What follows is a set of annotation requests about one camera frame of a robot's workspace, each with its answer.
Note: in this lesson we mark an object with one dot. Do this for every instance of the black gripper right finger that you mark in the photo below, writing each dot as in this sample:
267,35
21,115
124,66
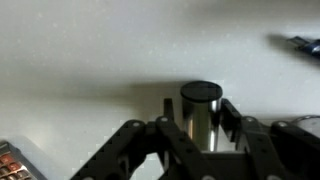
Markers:
266,143

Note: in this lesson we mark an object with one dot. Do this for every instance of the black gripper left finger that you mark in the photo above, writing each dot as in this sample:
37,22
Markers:
146,143

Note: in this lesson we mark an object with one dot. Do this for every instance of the black steel salt shaker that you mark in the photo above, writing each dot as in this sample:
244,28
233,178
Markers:
201,115

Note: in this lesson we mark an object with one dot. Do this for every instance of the grey calculator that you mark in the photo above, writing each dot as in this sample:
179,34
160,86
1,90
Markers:
13,165

